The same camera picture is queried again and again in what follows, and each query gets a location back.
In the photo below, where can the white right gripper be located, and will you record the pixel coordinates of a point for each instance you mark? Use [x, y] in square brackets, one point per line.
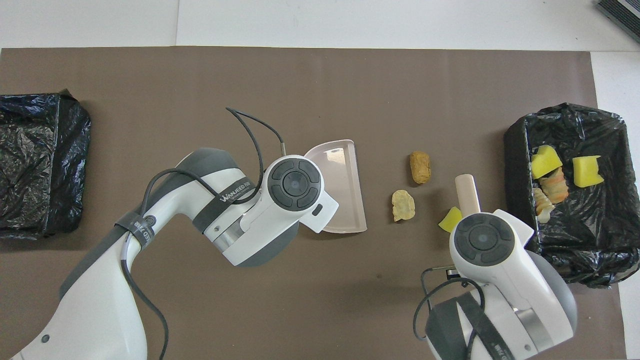
[520, 227]

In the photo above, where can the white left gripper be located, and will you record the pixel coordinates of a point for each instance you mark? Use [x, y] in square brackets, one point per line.
[320, 212]

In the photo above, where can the beige plastic dustpan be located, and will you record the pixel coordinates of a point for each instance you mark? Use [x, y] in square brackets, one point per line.
[345, 190]

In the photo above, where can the beige hand brush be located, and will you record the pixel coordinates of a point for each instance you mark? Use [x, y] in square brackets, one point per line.
[467, 195]

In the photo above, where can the yellow sponge piece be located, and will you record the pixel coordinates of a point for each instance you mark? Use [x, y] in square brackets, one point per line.
[450, 221]
[545, 162]

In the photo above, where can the green and yellow sponge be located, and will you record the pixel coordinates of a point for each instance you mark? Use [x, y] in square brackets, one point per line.
[586, 171]

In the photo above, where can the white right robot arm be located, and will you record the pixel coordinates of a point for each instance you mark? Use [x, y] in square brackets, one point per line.
[500, 280]

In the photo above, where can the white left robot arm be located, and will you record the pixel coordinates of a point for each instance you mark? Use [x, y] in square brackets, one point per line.
[100, 300]

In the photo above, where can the black bag-lined bin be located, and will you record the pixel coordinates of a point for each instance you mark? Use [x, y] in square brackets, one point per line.
[590, 235]
[30, 165]

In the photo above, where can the pale crumpled chip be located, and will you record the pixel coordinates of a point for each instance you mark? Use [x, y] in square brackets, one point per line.
[403, 205]

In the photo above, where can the brown bread roll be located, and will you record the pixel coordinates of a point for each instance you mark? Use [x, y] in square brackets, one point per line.
[420, 167]

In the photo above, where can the brown paper table mat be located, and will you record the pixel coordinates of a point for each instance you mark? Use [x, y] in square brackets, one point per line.
[320, 75]

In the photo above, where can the grey ribbed device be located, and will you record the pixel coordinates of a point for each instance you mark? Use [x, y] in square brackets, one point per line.
[622, 12]

